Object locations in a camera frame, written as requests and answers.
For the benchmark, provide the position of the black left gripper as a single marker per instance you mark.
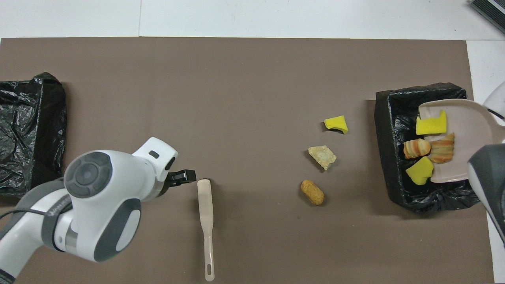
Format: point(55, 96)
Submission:
point(167, 185)

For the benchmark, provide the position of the beige hand brush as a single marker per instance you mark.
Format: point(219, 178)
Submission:
point(205, 201)

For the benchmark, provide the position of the brown peanut-shaped bread roll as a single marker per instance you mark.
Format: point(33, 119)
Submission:
point(312, 192)

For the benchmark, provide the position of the pale torn bread chunk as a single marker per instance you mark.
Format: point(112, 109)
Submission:
point(322, 156)

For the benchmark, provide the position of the pale ridged bread piece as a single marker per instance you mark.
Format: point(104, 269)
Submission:
point(416, 149)

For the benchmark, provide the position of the yellow sponge with green backing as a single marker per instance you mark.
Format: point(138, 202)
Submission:
point(419, 171)

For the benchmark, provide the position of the notched yellow sponge piece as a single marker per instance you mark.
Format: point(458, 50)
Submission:
point(430, 126)

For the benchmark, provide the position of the striped croissant-like bread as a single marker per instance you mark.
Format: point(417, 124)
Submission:
point(442, 150)

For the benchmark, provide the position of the beige plastic dustpan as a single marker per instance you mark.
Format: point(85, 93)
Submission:
point(469, 126)

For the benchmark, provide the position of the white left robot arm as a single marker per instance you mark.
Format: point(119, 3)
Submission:
point(98, 197)

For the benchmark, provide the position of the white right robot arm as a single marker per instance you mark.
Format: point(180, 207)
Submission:
point(489, 177)

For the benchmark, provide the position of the bin with black plastic bag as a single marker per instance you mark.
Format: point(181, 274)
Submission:
point(394, 118)
point(31, 134)

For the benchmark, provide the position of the brown table mat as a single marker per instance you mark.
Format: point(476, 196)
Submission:
point(236, 98)

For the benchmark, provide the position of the dark grey striped object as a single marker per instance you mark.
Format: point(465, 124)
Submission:
point(491, 12)

